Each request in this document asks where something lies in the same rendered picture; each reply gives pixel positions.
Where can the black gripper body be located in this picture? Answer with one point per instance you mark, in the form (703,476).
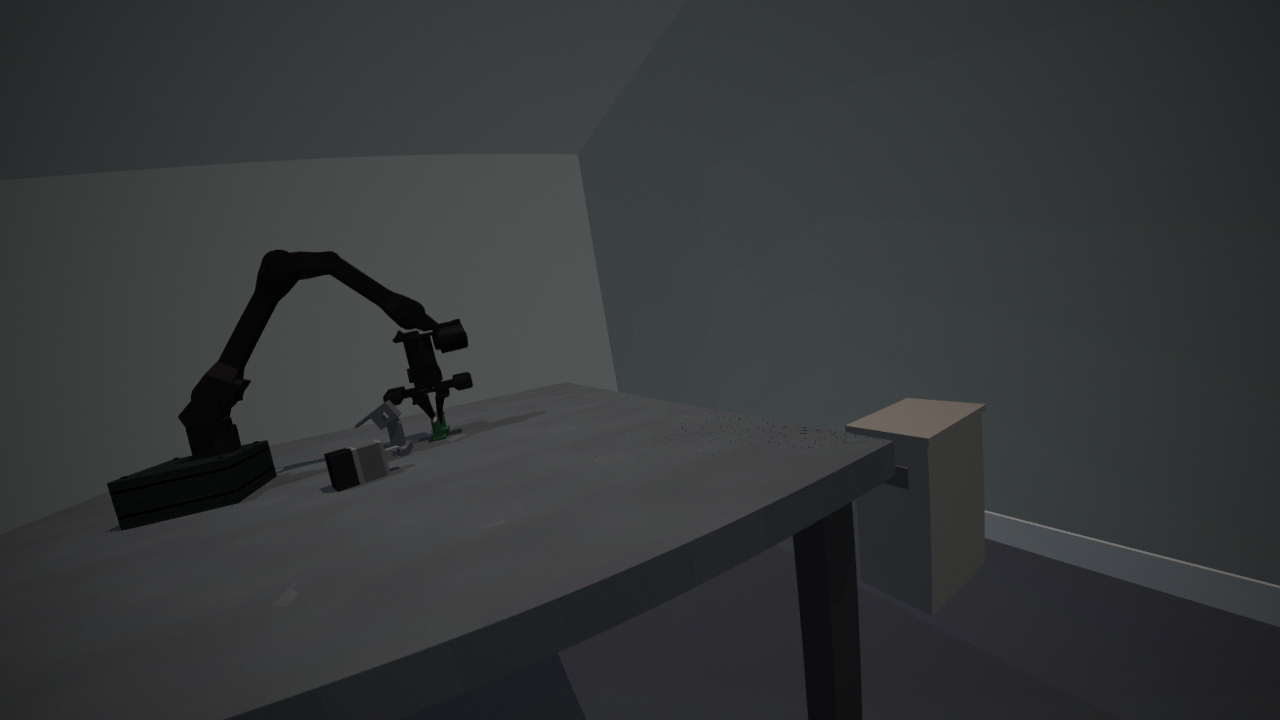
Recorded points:
(426,376)

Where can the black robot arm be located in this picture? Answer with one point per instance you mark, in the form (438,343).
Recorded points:
(223,385)

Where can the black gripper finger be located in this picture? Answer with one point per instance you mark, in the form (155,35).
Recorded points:
(425,404)
(439,404)

